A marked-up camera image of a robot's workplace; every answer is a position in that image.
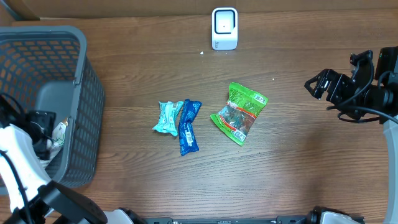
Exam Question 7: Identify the green snack bag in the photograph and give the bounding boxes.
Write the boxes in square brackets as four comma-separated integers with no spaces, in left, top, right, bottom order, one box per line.
[210,82,268,146]

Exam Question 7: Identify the blue snack packet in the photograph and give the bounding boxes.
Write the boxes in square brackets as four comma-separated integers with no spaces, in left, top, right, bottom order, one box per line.
[178,99,202,156]

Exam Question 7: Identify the teal snack packet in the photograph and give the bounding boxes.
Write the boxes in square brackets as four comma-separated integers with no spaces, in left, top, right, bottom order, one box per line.
[152,101,183,136]

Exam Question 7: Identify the white cosmetic tube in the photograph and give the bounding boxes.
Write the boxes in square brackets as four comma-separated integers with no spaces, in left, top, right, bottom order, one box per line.
[39,118,68,168]

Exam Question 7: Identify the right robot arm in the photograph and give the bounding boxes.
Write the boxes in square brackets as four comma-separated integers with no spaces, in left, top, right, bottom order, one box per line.
[304,47,397,223]

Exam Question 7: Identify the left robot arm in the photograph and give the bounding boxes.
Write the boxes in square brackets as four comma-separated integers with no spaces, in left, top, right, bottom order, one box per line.
[1,93,140,224]

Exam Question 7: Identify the white barcode scanner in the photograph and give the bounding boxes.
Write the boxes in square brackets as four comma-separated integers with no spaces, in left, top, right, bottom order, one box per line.
[211,7,238,50]

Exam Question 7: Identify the grey plastic shopping basket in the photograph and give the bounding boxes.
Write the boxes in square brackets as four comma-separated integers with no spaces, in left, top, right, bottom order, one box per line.
[1,26,105,187]

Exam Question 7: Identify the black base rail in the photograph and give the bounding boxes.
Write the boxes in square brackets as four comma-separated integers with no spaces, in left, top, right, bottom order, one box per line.
[130,205,365,224]

